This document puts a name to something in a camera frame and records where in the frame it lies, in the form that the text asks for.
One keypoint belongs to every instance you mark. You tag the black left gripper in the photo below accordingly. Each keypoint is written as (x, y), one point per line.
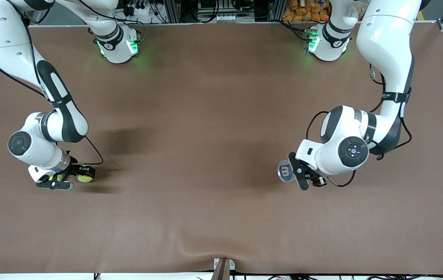
(316, 178)

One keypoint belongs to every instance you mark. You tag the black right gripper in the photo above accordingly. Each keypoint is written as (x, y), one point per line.
(74, 168)

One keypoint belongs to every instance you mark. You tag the yellow tennis ball faint print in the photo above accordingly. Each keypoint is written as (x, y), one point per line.
(85, 179)

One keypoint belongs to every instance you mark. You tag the clear tennis ball can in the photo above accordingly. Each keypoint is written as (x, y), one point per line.
(285, 170)

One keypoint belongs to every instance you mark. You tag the yellow tennis ball bold print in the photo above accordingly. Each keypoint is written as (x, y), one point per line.
(60, 177)

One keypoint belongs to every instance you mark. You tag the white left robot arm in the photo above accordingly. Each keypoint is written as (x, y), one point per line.
(384, 39)

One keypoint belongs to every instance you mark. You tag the brown table mat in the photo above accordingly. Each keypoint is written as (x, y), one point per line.
(221, 155)

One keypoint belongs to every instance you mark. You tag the orange packaged goods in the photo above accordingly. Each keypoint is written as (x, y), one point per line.
(295, 13)

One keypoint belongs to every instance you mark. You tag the white power strip with plugs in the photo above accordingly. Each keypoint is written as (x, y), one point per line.
(143, 11)

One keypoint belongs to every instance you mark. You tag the small white connector strip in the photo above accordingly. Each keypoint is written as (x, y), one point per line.
(225, 18)

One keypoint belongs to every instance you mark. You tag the metal table edge bracket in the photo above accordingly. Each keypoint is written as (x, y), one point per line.
(216, 263)

